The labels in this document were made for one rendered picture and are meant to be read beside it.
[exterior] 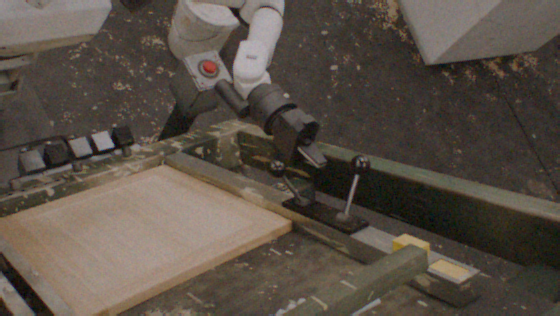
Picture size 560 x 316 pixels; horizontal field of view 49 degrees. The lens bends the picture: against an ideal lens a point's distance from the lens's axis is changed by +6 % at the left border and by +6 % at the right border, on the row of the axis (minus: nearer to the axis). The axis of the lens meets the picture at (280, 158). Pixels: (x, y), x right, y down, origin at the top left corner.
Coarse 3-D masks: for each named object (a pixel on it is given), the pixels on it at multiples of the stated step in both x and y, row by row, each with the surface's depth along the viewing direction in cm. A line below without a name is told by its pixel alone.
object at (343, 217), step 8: (352, 160) 107; (360, 160) 106; (368, 160) 106; (352, 168) 107; (360, 168) 106; (368, 168) 106; (352, 184) 107; (352, 192) 107; (352, 200) 107; (344, 208) 108; (336, 216) 108; (344, 216) 107
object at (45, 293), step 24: (0, 240) 115; (0, 264) 113; (24, 264) 104; (0, 288) 97; (24, 288) 101; (48, 288) 95; (0, 312) 99; (24, 312) 89; (48, 312) 89; (72, 312) 87
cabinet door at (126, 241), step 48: (96, 192) 147; (144, 192) 144; (192, 192) 139; (48, 240) 125; (96, 240) 122; (144, 240) 118; (192, 240) 115; (240, 240) 112; (96, 288) 104; (144, 288) 100
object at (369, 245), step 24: (192, 168) 148; (216, 168) 146; (240, 192) 131; (264, 192) 127; (288, 216) 118; (336, 240) 107; (360, 240) 102; (384, 240) 101; (456, 264) 91; (432, 288) 91; (456, 288) 87; (480, 288) 90
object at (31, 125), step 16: (32, 96) 232; (0, 112) 225; (16, 112) 227; (32, 112) 229; (0, 128) 222; (16, 128) 225; (32, 128) 227; (48, 128) 229; (0, 144) 220; (16, 144) 222; (32, 144) 221; (64, 144) 224; (0, 160) 215; (16, 160) 217; (0, 176) 213; (16, 176) 215
